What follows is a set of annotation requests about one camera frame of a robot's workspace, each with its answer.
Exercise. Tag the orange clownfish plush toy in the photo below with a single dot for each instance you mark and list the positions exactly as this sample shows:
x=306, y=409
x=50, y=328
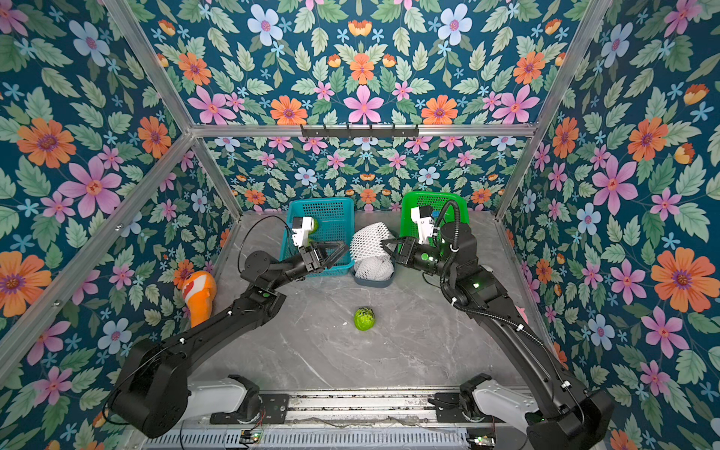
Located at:
x=199, y=292

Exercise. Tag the black hook rail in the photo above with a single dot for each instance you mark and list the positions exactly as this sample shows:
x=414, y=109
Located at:
x=351, y=132

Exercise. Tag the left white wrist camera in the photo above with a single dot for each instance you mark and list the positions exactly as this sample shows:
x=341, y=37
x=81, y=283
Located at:
x=300, y=231

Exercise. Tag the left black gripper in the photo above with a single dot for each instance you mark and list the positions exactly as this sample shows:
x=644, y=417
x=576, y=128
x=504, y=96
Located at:
x=307, y=254

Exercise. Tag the green custard apple front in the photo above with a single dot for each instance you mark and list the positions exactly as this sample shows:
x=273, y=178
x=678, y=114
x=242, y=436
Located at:
x=364, y=319

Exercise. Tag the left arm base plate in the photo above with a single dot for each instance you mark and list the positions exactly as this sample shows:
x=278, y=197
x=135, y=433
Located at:
x=270, y=409

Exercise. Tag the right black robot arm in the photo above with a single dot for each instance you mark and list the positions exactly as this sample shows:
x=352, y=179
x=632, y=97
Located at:
x=559, y=412

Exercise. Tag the teal plastic basket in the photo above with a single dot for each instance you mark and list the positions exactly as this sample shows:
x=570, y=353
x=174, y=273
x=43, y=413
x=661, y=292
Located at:
x=335, y=220

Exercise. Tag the white foam net sleeve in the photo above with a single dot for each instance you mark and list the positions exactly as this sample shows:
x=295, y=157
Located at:
x=367, y=242

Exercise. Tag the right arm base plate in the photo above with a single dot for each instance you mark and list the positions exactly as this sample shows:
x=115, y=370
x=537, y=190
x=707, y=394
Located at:
x=449, y=408

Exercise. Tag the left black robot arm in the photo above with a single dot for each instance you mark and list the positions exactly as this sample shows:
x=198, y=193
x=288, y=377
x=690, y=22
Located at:
x=152, y=390

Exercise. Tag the green custard apple back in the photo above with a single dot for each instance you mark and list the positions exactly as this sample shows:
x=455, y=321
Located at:
x=314, y=226

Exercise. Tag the green plastic basket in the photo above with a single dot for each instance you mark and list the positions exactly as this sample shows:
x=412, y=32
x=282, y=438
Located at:
x=446, y=207

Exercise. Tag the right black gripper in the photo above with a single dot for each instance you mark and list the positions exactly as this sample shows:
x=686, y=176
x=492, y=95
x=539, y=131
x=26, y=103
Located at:
x=405, y=251

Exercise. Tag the green custard apple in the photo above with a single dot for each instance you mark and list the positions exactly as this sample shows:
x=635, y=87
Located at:
x=364, y=319
x=314, y=226

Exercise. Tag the grey foam net tray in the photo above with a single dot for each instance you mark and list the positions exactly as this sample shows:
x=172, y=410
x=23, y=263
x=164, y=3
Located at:
x=375, y=284

